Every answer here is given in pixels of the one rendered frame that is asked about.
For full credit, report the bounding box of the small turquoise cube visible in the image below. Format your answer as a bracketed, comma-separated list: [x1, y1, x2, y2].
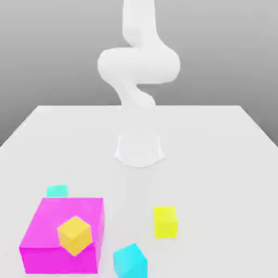
[46, 185, 68, 198]

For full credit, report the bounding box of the small yellow cube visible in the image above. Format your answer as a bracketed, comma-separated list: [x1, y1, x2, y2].
[153, 206, 179, 239]

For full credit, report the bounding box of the large magenta box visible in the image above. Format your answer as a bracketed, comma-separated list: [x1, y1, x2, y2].
[18, 197, 105, 275]

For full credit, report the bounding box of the small cyan cube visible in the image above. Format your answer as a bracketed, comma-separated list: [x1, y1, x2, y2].
[112, 243, 149, 278]

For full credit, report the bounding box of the small orange cube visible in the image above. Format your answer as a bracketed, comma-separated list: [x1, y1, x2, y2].
[57, 215, 93, 257]

